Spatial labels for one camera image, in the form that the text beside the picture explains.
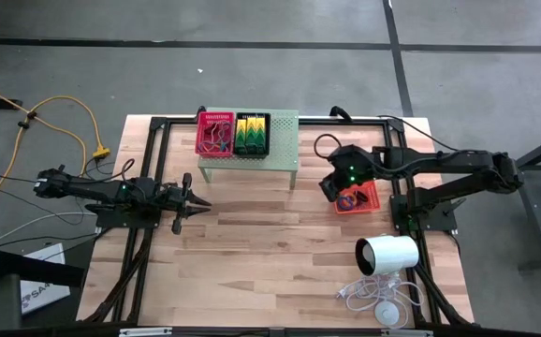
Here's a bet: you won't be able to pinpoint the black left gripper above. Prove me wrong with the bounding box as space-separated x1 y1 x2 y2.
159 172 212 236

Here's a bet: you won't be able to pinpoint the orange plastic basket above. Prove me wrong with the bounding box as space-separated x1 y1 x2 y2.
333 180 382 216

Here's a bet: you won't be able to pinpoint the rubber bands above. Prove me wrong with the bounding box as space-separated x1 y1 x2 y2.
197 128 232 154

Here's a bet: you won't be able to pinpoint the orange rubber band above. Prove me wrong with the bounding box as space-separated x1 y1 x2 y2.
202 122 225 144

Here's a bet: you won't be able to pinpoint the red plastic basket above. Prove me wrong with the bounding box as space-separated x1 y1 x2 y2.
194 110 237 159

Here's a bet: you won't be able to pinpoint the black slotted plastic basket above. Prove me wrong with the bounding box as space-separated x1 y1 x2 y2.
233 111 272 160

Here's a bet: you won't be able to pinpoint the green perforated metal shelf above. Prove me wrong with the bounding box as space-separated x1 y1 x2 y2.
197 106 300 191

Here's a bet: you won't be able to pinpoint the white round puck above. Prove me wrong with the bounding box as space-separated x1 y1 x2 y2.
373 301 401 328

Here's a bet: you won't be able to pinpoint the white printed box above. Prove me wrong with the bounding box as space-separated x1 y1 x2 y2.
20 242 71 315

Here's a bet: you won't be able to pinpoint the black camera cable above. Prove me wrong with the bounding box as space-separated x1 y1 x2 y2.
313 133 344 161

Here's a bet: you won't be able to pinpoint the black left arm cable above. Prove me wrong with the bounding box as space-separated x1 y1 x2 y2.
110 157 137 183

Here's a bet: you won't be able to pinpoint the black metal table frame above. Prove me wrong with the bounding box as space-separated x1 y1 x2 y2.
80 114 474 329

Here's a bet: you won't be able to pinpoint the yellow extension cable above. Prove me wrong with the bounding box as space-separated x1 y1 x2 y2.
0 78 111 191

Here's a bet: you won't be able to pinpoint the white coiled cable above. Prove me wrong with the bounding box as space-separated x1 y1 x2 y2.
335 272 425 329

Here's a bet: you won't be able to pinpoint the white floor cable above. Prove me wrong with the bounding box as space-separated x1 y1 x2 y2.
0 211 98 240

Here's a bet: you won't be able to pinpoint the silver bracket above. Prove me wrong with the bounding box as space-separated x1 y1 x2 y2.
118 327 173 337
381 329 434 337

